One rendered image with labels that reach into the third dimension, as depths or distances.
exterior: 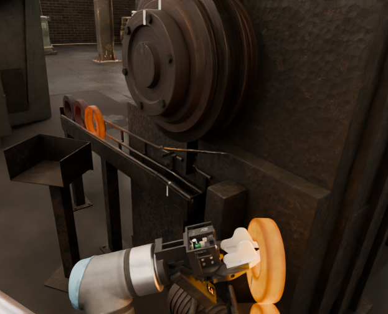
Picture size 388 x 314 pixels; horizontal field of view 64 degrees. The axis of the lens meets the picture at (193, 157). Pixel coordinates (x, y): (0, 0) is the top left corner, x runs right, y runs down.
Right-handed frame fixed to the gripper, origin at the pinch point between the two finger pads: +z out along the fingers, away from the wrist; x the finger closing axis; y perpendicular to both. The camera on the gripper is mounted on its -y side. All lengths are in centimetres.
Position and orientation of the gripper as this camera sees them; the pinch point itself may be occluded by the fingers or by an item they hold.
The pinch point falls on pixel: (264, 251)
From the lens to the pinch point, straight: 64.1
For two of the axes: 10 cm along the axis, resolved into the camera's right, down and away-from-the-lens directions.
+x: -0.6, -4.3, 9.0
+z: 9.7, -2.3, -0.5
